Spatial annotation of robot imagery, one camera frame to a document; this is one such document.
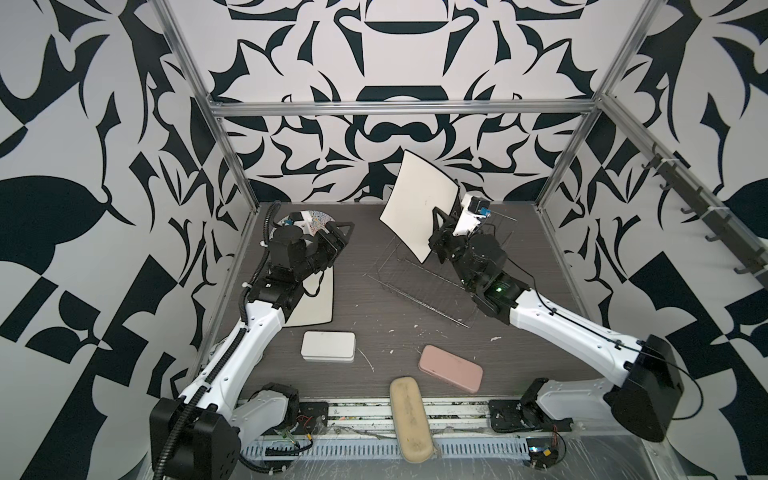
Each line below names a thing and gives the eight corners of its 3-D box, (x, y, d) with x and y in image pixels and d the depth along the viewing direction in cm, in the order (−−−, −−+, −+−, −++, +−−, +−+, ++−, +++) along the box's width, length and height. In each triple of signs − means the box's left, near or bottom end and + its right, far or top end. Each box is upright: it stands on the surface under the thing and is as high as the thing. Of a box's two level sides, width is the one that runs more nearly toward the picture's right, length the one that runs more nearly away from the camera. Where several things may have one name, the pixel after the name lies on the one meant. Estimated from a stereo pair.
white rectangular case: (303, 362, 85) (299, 356, 81) (307, 338, 89) (303, 331, 85) (355, 362, 85) (353, 356, 81) (356, 338, 89) (355, 331, 85)
